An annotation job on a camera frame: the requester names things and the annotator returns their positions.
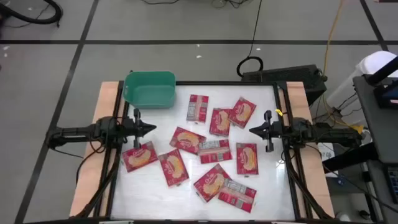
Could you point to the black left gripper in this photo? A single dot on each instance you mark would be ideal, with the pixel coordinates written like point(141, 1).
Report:
point(132, 129)

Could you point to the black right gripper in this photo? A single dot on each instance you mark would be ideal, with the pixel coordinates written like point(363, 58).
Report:
point(275, 130)

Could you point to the red popcorn bag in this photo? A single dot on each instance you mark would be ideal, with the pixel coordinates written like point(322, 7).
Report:
point(215, 152)
point(237, 196)
point(243, 112)
point(210, 183)
point(197, 109)
point(186, 140)
point(139, 157)
point(173, 168)
point(247, 158)
point(219, 123)

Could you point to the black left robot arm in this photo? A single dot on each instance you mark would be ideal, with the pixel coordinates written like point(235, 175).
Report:
point(77, 132)

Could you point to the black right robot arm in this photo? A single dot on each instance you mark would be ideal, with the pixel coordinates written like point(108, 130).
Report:
point(326, 135)

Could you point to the yellow tag on gripper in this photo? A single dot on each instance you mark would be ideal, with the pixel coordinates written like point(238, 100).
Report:
point(279, 112)

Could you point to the teal plastic basket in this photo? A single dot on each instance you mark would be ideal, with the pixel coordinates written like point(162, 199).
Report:
point(149, 96)

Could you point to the black vented equipment case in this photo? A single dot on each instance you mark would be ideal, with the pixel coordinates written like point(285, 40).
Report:
point(286, 76)

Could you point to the white paper sheet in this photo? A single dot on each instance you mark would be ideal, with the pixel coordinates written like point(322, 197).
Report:
point(326, 154)

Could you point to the black desk support beam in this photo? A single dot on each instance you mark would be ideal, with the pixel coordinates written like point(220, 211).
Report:
point(348, 157)

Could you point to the small blue tag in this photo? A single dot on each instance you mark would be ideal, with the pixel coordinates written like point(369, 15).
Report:
point(341, 180)

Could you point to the yellow plug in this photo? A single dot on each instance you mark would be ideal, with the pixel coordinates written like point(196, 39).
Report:
point(360, 128)

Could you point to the grey desk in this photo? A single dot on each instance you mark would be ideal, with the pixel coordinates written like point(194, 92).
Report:
point(382, 133)

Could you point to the black device with screen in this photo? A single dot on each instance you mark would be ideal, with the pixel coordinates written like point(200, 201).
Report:
point(387, 96)

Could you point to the black caster wheel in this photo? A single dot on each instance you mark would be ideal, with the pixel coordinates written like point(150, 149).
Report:
point(363, 214)

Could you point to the white plastic bin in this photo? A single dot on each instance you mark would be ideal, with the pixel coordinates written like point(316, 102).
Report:
point(376, 60)

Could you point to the black keyboard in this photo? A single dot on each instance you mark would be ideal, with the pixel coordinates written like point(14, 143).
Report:
point(393, 183)

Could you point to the black aluminium table frame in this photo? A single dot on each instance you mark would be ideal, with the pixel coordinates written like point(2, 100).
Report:
point(202, 83)

